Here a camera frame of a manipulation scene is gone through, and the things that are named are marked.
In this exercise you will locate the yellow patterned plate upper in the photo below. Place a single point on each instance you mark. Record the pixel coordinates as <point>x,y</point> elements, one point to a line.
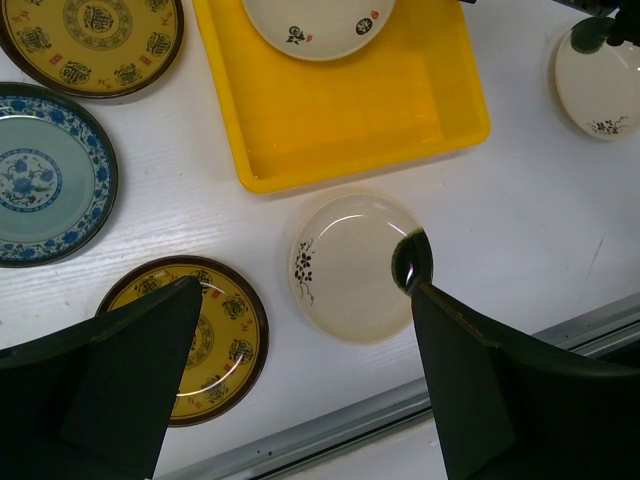
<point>98,49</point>

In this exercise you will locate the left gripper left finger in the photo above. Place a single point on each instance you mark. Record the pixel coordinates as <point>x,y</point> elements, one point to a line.
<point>93,401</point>

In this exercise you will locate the cream plate with characters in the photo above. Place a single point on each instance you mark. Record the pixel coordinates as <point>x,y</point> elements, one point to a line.
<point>318,30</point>

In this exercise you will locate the cream plate black brushstroke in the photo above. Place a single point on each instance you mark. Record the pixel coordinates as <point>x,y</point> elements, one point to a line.
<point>353,262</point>
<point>598,84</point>

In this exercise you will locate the yellow patterned plate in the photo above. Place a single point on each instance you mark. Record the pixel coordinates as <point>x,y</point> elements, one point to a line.
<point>98,49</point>
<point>231,341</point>

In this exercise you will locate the blue floral plate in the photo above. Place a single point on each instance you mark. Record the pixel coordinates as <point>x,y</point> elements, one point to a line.
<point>59,176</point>

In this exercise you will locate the cream plate black brushstroke right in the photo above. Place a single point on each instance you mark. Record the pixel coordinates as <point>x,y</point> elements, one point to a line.
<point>598,84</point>

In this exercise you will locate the yellow patterned plate lower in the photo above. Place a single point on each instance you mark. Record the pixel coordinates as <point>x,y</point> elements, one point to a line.
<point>231,341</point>

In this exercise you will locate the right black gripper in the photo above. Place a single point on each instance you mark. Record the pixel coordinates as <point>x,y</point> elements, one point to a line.
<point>618,21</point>

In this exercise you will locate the cream plate black brushstroke lower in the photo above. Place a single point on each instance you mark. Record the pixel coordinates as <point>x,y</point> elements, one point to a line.
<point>353,262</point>

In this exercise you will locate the yellow plastic bin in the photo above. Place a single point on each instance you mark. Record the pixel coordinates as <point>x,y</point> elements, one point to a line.
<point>414,91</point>

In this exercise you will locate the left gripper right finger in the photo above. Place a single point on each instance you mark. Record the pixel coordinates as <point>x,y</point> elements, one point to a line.
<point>510,406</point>

